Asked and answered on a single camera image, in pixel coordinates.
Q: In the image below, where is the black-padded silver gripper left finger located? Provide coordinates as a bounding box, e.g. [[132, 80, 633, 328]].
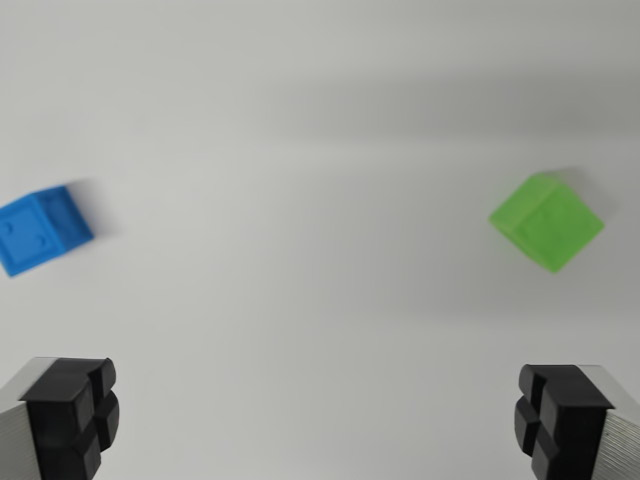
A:
[[0, 356, 121, 480]]

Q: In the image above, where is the black-padded silver gripper right finger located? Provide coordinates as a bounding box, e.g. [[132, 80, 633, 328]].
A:
[[513, 363, 640, 480]]

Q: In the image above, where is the blue rubber cube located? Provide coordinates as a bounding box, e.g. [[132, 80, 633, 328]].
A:
[[0, 184, 96, 279]]

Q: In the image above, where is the green rubber cube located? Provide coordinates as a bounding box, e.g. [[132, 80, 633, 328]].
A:
[[487, 171, 607, 275]]

